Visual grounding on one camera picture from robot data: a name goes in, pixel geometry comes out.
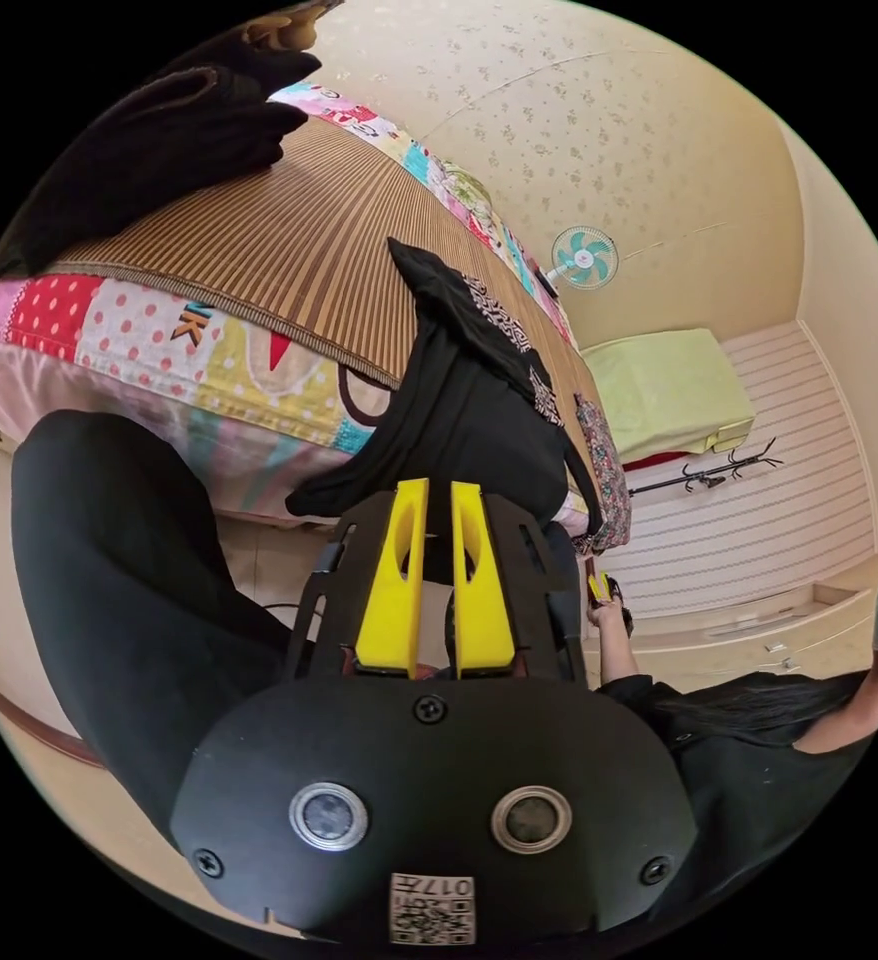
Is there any cupboard with green cover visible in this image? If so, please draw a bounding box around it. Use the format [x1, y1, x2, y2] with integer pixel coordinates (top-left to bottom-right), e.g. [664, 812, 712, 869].
[579, 326, 758, 471]

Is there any person's right hand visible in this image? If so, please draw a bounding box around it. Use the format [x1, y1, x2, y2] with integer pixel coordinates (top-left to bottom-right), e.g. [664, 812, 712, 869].
[587, 598, 632, 640]

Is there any person's right forearm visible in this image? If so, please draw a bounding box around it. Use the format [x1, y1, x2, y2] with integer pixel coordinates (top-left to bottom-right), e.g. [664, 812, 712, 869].
[593, 626, 644, 688]

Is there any bed with woven mat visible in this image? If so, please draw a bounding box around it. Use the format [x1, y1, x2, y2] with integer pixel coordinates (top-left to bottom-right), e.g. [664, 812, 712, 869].
[0, 78, 635, 558]

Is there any floral patterned garment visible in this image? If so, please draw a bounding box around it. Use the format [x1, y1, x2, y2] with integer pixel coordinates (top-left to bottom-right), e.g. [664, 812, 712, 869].
[573, 392, 634, 558]

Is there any person's body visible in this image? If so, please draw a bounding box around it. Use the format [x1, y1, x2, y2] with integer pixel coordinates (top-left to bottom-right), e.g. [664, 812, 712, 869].
[9, 408, 878, 943]

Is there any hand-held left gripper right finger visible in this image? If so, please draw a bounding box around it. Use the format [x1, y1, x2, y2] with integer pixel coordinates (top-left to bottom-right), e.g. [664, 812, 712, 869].
[450, 482, 518, 681]

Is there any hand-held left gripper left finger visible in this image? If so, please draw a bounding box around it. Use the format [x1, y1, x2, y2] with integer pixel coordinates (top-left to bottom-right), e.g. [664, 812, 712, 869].
[354, 477, 431, 674]

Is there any pile of clothes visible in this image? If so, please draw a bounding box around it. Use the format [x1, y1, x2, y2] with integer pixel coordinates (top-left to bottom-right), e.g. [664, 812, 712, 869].
[0, 48, 326, 283]

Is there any white and teal fan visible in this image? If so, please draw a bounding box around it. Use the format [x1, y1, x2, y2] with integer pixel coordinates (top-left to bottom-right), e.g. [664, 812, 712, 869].
[540, 224, 622, 296]

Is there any black coat rack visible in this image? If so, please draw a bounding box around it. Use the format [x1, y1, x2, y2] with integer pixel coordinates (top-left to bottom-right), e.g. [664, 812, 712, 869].
[627, 436, 786, 501]

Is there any black long sleeve with print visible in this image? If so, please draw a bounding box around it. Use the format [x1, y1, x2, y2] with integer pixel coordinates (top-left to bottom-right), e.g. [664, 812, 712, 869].
[285, 237, 607, 538]

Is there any white cupboard with handles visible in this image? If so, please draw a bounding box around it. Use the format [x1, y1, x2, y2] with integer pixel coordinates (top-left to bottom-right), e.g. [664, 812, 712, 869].
[587, 554, 878, 696]

